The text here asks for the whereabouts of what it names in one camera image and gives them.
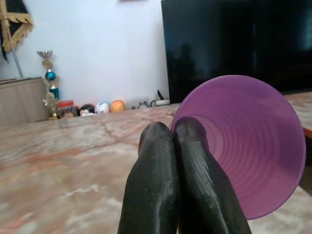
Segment white bowl with black item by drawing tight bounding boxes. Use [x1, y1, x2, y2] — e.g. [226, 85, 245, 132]
[155, 90, 170, 106]

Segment purple plastic cup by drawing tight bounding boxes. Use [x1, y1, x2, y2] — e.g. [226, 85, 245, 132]
[170, 75, 306, 221]

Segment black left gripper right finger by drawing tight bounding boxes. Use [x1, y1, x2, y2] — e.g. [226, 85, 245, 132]
[173, 117, 253, 234]

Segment tall trophy with teal ball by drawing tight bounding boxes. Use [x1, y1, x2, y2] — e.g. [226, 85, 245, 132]
[37, 50, 60, 100]

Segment beige wooden cabinet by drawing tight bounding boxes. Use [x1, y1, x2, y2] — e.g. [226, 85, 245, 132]
[0, 77, 50, 127]

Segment large black television screen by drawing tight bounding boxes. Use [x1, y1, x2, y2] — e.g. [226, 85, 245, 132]
[160, 0, 312, 104]

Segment silver flag pole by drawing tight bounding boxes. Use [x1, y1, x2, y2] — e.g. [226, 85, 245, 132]
[10, 47, 24, 79]

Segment jar with red lid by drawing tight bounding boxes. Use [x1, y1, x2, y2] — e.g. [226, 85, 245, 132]
[57, 99, 79, 119]

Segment black flag with gold fringe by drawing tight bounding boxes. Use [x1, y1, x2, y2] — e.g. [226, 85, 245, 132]
[0, 0, 35, 64]

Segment white round toy ball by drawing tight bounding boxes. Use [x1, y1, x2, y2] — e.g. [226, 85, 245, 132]
[94, 102, 110, 115]

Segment orange round toy ball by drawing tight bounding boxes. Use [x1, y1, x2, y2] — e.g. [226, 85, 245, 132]
[109, 99, 126, 113]

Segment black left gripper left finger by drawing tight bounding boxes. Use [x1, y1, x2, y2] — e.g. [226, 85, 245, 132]
[117, 122, 180, 234]

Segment black haired doll head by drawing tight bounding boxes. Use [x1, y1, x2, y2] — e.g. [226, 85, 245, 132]
[78, 103, 96, 117]

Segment small gold trophy figure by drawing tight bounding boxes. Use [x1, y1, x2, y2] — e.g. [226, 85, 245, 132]
[42, 92, 60, 120]

